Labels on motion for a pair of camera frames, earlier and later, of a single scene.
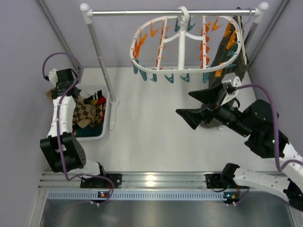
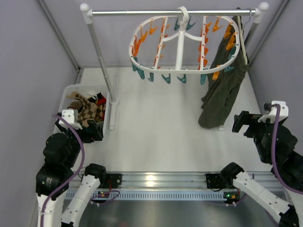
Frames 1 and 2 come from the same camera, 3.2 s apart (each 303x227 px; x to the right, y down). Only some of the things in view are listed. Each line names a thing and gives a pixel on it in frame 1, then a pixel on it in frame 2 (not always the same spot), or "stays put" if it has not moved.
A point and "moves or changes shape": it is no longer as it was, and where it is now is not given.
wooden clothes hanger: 242,40 stays put
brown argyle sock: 49,93 moves or changes shape
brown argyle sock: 100,114 stays put
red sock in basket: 102,100 stays put
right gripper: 210,109 → 249,124
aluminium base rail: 66,186 stays put
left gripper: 62,90 → 86,132
